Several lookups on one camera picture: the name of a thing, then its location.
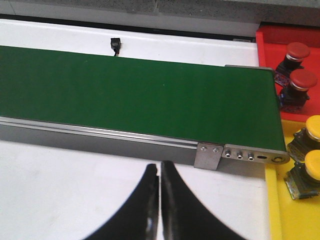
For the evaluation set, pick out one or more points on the grey stone counter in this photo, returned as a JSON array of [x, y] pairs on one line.
[[227, 17]]

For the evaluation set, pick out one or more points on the yellow mushroom push button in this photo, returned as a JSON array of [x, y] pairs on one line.
[[303, 180], [305, 140]]

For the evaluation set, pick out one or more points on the red plastic tray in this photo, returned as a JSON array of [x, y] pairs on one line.
[[271, 46]]

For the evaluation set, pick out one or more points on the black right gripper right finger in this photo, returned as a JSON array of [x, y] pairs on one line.
[[184, 217]]

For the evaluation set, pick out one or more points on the yellow plastic tray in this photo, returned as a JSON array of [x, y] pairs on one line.
[[290, 219]]

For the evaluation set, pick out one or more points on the red mushroom push button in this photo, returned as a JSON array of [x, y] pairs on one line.
[[296, 52], [293, 97]]

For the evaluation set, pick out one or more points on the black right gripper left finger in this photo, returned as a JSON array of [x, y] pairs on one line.
[[137, 218]]

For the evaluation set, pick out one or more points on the green conveyor belt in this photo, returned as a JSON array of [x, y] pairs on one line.
[[226, 112]]

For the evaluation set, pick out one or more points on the black sensor with cable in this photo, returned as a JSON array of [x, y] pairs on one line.
[[115, 44]]

